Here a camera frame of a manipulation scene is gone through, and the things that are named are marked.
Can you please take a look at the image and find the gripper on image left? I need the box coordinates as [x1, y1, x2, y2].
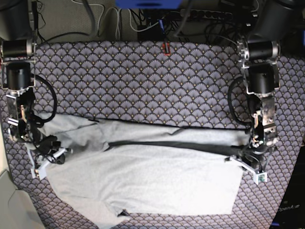
[33, 135, 66, 165]

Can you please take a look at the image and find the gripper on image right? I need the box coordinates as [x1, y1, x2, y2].
[230, 143, 271, 168]

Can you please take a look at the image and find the light grey T-shirt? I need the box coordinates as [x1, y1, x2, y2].
[41, 115, 248, 229]

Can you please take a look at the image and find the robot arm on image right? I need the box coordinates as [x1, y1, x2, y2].
[228, 0, 305, 173]

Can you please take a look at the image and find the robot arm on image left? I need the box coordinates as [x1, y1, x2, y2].
[0, 0, 65, 165]

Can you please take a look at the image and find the grey plastic bin corner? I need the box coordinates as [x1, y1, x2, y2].
[0, 170, 45, 229]

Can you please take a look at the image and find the fan-patterned purple table cloth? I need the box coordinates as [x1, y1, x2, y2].
[0, 41, 305, 229]

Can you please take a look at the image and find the red and black clamp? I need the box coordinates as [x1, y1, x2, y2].
[162, 42, 171, 56]

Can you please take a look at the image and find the black power adapter box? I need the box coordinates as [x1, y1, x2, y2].
[137, 25, 163, 41]

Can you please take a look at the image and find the black power strip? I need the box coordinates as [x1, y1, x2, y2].
[187, 10, 234, 21]

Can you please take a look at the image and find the blue clamp at top centre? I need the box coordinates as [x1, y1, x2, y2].
[158, 19, 165, 34]

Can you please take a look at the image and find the blue box overhead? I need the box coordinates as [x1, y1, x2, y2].
[115, 0, 182, 9]

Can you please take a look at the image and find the black OpenArm base plate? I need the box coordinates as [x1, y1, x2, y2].
[270, 146, 305, 229]

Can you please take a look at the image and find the white cable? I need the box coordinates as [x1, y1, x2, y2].
[97, 6, 122, 40]

